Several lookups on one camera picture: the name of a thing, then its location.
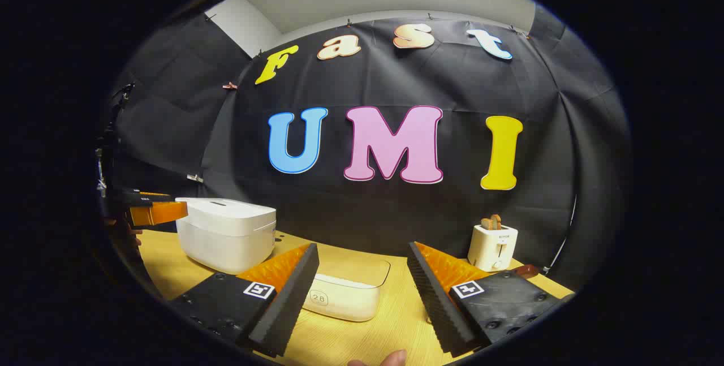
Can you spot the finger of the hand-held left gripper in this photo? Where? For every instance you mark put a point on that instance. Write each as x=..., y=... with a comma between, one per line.
x=158, y=213
x=141, y=199

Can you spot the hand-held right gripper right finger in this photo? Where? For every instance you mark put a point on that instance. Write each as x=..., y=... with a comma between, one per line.
x=435, y=304

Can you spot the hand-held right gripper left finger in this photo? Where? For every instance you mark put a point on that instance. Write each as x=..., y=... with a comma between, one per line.
x=288, y=304

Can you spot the white rice cooker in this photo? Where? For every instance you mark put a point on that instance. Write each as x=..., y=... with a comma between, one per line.
x=226, y=236

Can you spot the brown wooden spoon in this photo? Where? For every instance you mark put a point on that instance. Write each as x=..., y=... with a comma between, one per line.
x=527, y=271

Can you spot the silver cloth clip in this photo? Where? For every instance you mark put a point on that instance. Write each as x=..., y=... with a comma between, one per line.
x=195, y=177

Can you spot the clear plastic container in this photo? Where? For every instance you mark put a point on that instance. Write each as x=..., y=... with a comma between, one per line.
x=362, y=275

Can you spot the white toaster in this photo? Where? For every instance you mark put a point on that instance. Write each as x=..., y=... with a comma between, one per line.
x=492, y=247

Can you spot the black backdrop cloth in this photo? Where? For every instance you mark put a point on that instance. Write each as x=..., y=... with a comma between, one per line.
x=396, y=219

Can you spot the toasted bread slice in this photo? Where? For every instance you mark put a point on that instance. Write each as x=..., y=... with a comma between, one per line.
x=496, y=221
x=486, y=223

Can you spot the copper cloth clip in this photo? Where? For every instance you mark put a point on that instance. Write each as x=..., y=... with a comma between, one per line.
x=229, y=86

